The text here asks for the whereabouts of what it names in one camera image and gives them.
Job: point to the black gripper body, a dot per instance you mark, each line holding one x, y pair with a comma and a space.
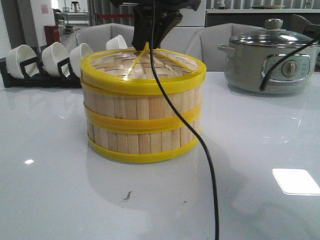
170, 5

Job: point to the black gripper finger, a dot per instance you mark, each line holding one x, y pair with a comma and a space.
164, 22
143, 19

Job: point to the yellow bamboo steamer lid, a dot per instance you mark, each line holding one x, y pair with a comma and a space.
128, 72

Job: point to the bamboo steamer basket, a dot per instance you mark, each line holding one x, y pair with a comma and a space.
128, 113
141, 148

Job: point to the white cabinet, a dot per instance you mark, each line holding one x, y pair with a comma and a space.
177, 39

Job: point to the white bowl rightmost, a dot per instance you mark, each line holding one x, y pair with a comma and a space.
117, 42

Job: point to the white bowl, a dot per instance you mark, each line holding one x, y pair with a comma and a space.
51, 55
117, 42
17, 55
76, 55

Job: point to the grey chair right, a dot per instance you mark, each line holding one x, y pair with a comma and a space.
204, 44

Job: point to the grey chair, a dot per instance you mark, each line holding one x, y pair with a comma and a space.
204, 44
98, 36

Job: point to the grey chair left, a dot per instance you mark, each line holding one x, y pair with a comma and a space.
98, 36

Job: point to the red cabinet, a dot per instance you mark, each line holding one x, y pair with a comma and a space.
52, 34

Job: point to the grey-green electric cooking pot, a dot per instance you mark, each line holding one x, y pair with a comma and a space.
247, 65

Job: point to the glass pot lid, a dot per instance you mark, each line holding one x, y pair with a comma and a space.
273, 35

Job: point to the black bowl rack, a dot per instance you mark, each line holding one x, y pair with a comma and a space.
66, 77

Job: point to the white bowl leftmost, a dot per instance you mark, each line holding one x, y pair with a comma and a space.
17, 55

